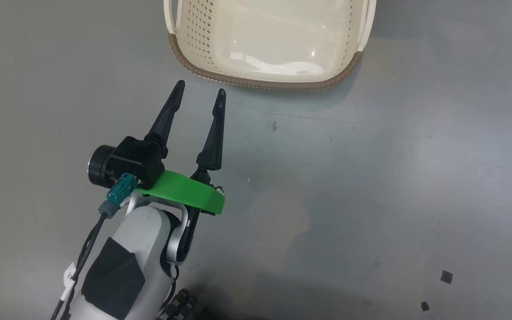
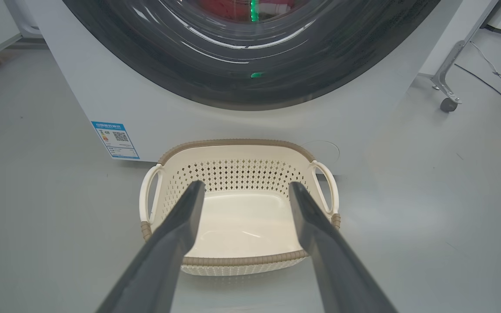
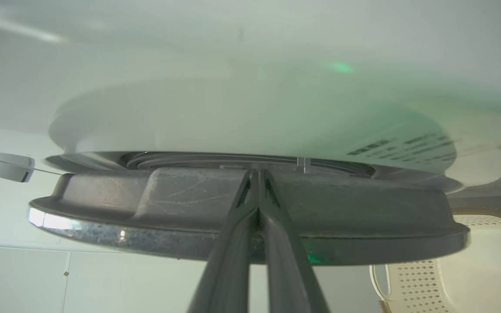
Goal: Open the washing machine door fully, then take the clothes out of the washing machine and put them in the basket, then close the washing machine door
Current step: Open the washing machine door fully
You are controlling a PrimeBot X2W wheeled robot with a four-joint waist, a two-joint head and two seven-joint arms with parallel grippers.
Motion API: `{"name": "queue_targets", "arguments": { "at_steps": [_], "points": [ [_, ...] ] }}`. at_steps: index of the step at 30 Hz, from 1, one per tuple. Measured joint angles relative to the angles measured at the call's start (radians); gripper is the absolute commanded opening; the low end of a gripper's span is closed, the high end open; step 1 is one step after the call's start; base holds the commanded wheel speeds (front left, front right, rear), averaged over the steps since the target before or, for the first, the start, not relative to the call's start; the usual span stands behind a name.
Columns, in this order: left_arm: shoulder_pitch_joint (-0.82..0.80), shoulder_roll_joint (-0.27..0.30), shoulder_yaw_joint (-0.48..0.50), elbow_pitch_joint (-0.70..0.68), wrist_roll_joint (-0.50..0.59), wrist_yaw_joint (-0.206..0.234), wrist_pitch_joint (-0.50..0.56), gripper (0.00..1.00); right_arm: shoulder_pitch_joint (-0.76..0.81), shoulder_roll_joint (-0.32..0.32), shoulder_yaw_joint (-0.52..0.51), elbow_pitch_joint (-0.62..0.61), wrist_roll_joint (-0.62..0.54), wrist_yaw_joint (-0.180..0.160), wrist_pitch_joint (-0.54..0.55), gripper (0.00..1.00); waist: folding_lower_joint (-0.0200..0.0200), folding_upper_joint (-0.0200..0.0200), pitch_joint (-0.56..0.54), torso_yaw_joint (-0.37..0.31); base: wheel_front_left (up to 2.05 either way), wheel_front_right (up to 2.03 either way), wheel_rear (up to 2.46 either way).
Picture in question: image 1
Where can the small black tape piece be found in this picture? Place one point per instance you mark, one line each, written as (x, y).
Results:
(446, 277)
(425, 306)

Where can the cream perforated laundry basket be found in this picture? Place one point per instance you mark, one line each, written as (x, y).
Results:
(274, 44)

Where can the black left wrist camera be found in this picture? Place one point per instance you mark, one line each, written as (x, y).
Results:
(136, 160)

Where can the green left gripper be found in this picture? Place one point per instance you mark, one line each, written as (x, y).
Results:
(185, 193)

